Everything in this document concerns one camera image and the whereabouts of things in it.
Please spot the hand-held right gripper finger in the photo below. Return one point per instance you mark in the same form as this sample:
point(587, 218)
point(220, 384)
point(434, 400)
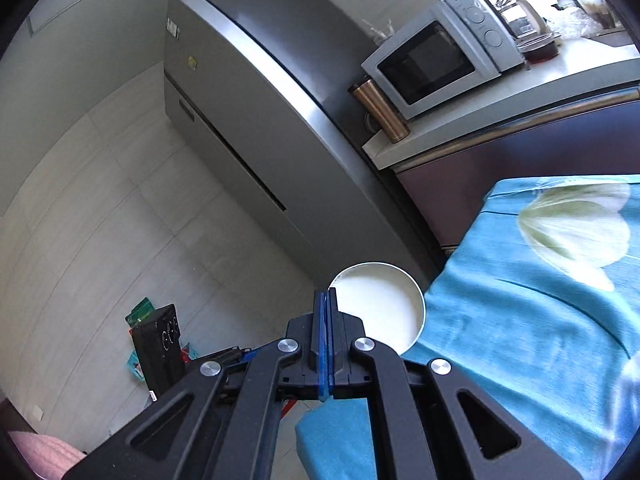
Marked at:
point(331, 340)
point(319, 330)

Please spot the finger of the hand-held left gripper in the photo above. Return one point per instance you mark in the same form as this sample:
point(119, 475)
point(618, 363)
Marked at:
point(235, 355)

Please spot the printed paper cup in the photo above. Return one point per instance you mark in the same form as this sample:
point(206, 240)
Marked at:
point(380, 305)

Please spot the person's left forearm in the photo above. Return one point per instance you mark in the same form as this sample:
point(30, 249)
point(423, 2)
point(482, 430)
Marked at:
point(40, 457)

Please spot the red snack packet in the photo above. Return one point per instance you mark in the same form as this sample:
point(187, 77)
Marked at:
point(186, 352)

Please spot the teal snack packet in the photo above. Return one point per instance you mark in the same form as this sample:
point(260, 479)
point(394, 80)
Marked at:
point(135, 364)

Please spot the green snack packet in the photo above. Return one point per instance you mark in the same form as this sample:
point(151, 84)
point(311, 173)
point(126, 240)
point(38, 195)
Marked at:
point(140, 312)

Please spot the blue floral tablecloth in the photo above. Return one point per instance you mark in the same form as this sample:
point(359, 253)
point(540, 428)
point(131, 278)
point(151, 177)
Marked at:
point(500, 335)

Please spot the grey refrigerator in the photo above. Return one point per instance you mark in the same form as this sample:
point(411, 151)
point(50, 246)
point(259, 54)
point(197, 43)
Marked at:
point(260, 110)

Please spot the bronze thermos mug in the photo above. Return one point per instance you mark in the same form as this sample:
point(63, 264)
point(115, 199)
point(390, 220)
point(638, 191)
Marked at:
point(382, 110)

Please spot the kitchen counter with cabinets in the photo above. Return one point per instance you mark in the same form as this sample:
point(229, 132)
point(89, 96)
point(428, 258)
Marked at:
point(500, 160)

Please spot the white microwave oven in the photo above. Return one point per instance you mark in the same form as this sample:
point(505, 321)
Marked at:
point(425, 60)

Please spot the small white rack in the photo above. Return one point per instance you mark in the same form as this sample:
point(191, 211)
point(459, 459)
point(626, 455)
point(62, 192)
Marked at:
point(378, 31)

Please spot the dark red lidded bowl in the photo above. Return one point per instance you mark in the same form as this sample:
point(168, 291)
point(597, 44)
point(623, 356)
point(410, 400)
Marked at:
point(539, 47)

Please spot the glass electric kettle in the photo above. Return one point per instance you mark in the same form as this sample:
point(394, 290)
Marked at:
point(522, 10)

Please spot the clear plastic bag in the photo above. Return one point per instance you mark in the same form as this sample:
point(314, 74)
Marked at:
point(575, 22)

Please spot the dark-lidded jar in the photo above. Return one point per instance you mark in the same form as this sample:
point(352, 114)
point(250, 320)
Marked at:
point(565, 1)

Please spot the white wall socket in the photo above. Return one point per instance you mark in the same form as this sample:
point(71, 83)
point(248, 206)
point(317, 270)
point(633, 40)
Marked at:
point(36, 412)

